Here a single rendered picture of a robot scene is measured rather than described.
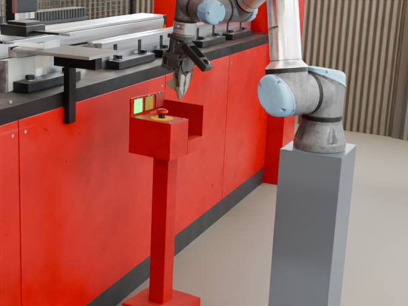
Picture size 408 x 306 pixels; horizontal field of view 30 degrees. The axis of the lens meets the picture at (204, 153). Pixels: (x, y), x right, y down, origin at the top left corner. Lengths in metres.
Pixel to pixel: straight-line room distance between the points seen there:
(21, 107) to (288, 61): 0.75
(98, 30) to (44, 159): 1.10
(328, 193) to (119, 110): 0.88
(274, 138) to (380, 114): 1.70
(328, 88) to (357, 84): 3.83
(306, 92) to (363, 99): 3.90
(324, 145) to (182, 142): 0.52
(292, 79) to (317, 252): 0.52
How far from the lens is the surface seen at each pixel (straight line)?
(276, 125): 4.40
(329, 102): 2.15
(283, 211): 2.22
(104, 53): 2.29
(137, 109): 2.49
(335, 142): 2.18
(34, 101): 2.24
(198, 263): 3.33
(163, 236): 2.59
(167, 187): 2.53
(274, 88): 2.04
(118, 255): 2.87
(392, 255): 3.62
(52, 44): 2.39
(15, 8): 2.38
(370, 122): 5.99
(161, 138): 2.41
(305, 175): 2.17
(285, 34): 2.07
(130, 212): 2.89
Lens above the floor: 1.31
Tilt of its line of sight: 15 degrees down
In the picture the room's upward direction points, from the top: 3 degrees clockwise
